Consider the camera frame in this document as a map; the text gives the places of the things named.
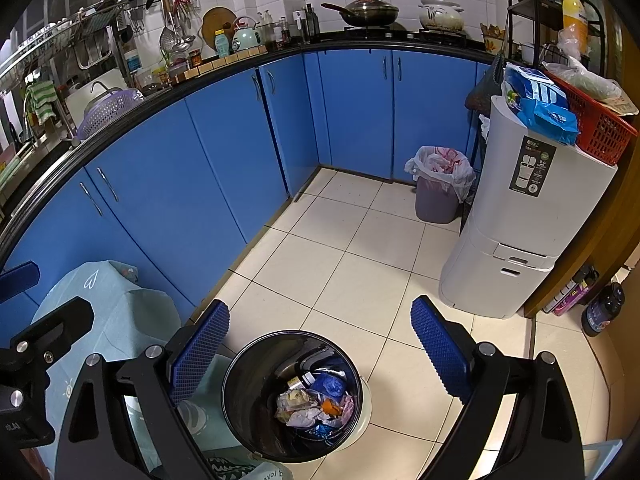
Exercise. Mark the blue kitchen cabinets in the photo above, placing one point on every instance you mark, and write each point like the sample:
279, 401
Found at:
200, 150

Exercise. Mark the white red plastic bag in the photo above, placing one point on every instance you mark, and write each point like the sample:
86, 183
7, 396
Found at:
440, 160

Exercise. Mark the pink bottle pack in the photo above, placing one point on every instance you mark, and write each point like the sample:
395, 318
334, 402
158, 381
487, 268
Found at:
572, 295

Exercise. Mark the dark glass bottle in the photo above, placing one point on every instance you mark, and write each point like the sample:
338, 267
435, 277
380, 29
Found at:
604, 310

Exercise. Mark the black white zigzag packet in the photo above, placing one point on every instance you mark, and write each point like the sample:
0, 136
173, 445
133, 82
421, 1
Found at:
227, 467

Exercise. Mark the green kettle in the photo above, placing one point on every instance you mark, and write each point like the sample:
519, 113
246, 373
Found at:
247, 36

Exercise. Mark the yellow white wrapper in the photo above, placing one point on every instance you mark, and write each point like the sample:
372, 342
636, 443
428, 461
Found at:
295, 400

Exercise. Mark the round table with blue cloth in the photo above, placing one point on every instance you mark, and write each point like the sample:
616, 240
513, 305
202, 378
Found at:
115, 300

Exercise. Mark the red plastic basket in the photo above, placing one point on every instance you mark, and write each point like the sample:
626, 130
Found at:
600, 132

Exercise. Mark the hanging kitchen utensils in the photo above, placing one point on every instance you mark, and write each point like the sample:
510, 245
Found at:
175, 30

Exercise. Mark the wooden cutting board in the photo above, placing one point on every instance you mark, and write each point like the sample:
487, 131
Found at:
225, 60

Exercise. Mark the blue white packet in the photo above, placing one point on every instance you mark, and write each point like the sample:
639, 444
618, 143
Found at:
535, 85

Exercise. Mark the wok with glass lid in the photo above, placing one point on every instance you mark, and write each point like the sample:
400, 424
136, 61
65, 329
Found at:
367, 10

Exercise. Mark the black metal rack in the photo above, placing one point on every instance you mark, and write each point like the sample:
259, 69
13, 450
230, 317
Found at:
537, 5

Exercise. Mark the purple plastic bin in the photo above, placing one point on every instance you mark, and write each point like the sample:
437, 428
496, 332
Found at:
436, 200

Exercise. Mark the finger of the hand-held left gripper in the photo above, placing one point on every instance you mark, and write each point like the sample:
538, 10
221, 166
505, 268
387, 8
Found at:
60, 321
20, 279

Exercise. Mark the purple plastic colander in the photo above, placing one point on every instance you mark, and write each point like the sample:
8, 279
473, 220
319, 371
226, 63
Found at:
107, 112

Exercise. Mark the white tissue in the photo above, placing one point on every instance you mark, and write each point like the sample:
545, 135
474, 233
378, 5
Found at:
305, 416

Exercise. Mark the blue jar yellow lid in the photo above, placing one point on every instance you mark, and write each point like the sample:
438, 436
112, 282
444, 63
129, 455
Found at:
222, 45

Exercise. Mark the white printed bag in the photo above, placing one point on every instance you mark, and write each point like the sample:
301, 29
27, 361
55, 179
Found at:
272, 472

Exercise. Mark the blue wet wipes packet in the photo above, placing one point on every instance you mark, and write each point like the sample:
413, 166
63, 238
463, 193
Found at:
550, 121

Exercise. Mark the green striped cloth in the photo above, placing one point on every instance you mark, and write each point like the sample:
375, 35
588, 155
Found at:
41, 102

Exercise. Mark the black round waste bin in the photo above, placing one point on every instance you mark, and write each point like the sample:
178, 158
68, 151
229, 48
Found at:
250, 385

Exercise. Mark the orange peel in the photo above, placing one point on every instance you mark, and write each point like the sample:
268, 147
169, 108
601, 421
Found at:
328, 406

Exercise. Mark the tall white appliance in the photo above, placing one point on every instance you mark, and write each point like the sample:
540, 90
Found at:
530, 230

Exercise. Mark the black kitchen countertop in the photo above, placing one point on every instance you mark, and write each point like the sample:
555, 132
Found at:
350, 40

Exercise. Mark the round wooden board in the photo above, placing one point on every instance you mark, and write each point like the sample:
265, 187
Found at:
215, 22

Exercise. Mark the white ceramic pot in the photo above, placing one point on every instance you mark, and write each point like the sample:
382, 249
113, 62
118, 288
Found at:
442, 17

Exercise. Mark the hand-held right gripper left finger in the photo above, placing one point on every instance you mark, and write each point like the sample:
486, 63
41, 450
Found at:
200, 350

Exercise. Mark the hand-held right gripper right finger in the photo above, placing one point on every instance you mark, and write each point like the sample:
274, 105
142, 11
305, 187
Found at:
440, 355

